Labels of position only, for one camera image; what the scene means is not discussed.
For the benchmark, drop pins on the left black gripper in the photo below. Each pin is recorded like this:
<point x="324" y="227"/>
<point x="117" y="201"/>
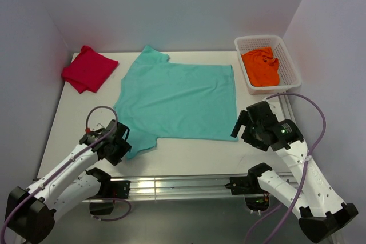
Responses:
<point x="120" y="140"/>

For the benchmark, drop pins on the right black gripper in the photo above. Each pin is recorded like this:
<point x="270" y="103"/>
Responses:
<point x="247" y="127"/>

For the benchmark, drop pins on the teal t shirt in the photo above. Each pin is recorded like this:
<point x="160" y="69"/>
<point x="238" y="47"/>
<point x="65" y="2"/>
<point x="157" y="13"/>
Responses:
<point x="160" y="99"/>

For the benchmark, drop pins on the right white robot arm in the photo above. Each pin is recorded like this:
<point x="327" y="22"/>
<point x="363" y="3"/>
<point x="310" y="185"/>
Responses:
<point x="319" y="209"/>

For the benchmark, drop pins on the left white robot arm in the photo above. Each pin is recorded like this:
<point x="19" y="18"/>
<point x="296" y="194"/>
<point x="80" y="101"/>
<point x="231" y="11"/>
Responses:
<point x="32" y="212"/>

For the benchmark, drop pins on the orange t shirt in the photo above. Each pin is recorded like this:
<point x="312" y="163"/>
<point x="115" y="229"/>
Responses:
<point x="261" y="67"/>

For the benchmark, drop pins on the white plastic basket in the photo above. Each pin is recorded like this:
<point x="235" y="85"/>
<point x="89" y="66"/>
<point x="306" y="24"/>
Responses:
<point x="288" y="73"/>

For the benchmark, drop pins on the folded red t shirt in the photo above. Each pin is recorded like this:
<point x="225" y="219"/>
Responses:
<point x="89" y="70"/>

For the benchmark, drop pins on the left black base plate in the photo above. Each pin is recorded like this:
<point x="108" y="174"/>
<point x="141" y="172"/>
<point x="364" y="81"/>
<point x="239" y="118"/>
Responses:
<point x="114" y="189"/>

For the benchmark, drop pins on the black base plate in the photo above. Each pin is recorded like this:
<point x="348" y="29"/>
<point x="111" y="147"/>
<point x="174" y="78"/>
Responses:
<point x="114" y="189"/>
<point x="241" y="185"/>

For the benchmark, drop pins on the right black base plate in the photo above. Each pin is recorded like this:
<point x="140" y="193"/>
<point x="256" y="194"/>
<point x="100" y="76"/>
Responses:
<point x="241" y="185"/>

